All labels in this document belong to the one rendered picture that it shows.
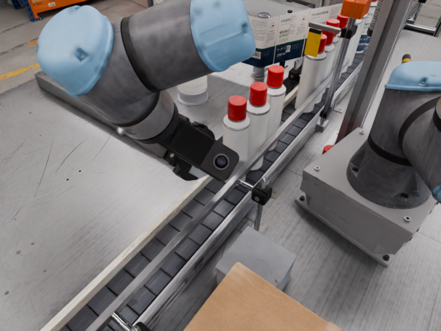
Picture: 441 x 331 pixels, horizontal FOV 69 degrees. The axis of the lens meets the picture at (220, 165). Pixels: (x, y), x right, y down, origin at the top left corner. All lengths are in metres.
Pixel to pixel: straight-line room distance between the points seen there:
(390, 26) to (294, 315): 0.58
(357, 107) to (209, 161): 0.49
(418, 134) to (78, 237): 0.63
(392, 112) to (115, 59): 0.41
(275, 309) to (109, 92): 0.25
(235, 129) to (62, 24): 0.34
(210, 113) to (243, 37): 0.60
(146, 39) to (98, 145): 0.64
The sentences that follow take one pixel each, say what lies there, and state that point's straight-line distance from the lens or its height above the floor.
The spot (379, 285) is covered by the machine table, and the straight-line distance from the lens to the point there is 0.69.
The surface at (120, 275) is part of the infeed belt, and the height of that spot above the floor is 0.88.
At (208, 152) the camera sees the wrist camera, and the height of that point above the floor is 1.11.
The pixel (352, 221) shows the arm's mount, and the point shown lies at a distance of 0.68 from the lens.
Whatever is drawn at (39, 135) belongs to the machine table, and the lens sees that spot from 1.02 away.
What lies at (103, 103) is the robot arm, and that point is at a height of 1.22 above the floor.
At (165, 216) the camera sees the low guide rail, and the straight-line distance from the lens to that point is 0.61.
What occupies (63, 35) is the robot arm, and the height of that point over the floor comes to 1.29.
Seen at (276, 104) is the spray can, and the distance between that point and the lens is 0.69.
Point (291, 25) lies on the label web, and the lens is 1.03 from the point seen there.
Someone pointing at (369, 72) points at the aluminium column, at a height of 1.05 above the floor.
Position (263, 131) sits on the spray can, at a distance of 0.65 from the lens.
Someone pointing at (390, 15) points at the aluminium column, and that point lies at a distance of 0.74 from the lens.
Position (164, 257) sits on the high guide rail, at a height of 0.96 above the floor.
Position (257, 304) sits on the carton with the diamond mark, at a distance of 0.31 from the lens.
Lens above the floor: 1.40
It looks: 46 degrees down
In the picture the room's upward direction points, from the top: straight up
